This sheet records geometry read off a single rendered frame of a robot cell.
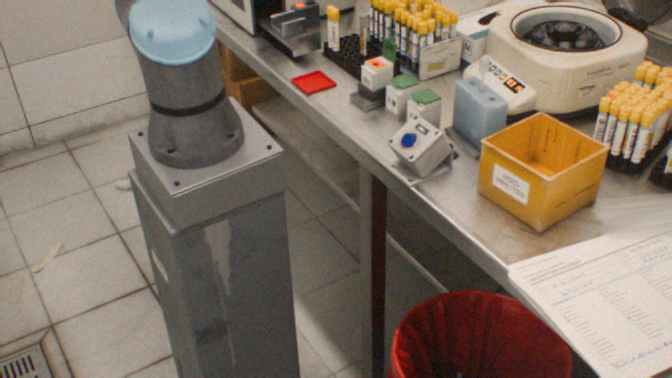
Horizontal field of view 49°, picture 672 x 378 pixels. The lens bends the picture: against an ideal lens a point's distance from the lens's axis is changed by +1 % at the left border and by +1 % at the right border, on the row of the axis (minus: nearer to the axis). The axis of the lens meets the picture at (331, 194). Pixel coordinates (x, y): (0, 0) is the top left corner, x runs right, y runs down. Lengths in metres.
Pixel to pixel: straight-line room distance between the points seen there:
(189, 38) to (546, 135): 0.58
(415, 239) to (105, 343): 0.93
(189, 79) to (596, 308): 0.63
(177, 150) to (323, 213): 1.44
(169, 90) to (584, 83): 0.72
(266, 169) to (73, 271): 1.42
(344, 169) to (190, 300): 1.12
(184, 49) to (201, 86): 0.07
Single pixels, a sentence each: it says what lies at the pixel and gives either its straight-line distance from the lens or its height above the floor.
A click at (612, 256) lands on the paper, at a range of 1.10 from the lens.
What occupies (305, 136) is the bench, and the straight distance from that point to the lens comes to 2.45.
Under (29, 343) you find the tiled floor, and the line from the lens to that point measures 2.32.
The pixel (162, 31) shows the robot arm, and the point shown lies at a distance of 1.06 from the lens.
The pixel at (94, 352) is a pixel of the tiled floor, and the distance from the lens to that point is 2.23.
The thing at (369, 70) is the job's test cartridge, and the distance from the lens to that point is 1.39.
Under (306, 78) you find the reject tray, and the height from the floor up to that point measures 0.88.
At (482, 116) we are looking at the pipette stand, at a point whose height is 0.95.
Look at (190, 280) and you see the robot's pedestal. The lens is 1.23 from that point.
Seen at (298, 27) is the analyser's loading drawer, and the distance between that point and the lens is 1.61.
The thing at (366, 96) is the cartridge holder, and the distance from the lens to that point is 1.41.
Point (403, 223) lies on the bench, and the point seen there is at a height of 0.27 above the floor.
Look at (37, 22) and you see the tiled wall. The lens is 2.96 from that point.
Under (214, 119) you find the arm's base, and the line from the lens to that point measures 1.13.
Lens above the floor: 1.60
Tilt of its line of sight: 37 degrees down
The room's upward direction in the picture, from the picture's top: 2 degrees counter-clockwise
